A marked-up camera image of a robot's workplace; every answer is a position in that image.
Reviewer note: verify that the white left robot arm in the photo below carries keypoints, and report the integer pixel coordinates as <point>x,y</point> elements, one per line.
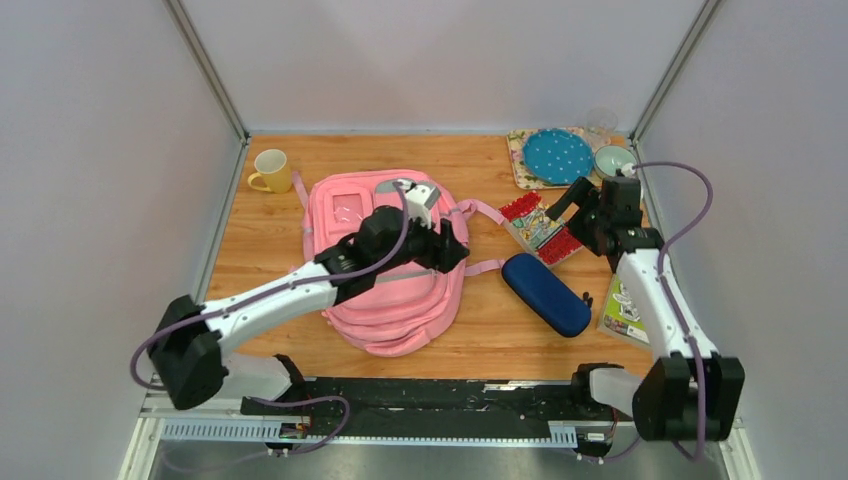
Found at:
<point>189,348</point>

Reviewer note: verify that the clear drinking glass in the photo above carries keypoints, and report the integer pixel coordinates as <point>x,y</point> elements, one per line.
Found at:
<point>601,124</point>

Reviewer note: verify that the colourful red-edged book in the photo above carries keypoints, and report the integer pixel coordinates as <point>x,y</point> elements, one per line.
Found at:
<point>548,240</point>

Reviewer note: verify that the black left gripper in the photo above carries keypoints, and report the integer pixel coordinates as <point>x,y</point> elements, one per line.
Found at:
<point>443,251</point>

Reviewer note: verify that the pink student backpack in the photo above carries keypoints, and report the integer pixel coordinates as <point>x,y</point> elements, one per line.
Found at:
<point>408,306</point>

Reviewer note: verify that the floral placemat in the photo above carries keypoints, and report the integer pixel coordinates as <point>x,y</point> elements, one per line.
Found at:
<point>524,179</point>

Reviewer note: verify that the blue glasses case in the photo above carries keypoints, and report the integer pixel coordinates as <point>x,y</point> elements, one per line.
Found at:
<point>546,295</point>

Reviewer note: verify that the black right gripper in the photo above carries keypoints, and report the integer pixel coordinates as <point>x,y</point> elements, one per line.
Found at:
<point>577,196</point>

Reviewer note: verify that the blue polka dot plate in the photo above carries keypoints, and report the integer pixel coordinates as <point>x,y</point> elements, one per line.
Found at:
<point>557,156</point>

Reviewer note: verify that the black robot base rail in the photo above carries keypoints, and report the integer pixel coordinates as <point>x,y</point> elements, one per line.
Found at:
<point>443,409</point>

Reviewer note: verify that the green comic book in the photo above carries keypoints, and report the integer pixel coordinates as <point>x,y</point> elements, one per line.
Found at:
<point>619,317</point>

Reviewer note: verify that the pale green bowl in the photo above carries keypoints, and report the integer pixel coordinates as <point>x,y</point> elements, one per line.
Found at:
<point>611,161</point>

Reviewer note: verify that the yellow mug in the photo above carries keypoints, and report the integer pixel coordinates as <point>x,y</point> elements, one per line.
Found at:
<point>272,172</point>

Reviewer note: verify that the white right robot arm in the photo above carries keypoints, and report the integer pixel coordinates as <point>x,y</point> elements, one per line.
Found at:
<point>692,391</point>

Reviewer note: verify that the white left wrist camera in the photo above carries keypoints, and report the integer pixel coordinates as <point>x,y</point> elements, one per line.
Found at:
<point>420,198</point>

